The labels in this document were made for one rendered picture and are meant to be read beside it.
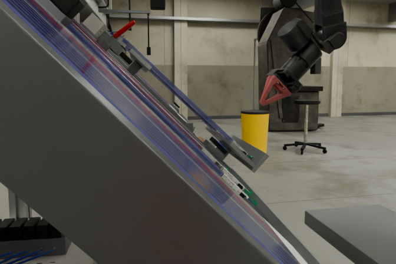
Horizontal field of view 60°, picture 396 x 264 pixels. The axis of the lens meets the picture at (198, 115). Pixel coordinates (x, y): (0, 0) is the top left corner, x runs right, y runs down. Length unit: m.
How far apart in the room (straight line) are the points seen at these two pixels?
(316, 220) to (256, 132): 3.30
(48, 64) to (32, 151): 0.04
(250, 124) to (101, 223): 4.06
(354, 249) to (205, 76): 7.56
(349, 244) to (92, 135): 0.77
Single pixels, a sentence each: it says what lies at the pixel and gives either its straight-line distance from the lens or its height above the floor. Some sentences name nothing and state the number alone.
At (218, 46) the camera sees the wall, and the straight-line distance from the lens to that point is 8.39.
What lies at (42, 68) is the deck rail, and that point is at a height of 0.97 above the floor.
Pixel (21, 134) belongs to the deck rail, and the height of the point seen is 0.94.
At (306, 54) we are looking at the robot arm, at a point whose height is 1.03.
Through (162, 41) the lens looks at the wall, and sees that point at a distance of 8.15.
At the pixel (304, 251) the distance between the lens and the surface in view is 0.52.
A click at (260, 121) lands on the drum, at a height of 0.45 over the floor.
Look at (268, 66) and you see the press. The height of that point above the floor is 1.19.
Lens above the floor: 0.96
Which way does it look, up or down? 6 degrees down
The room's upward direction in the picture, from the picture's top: straight up
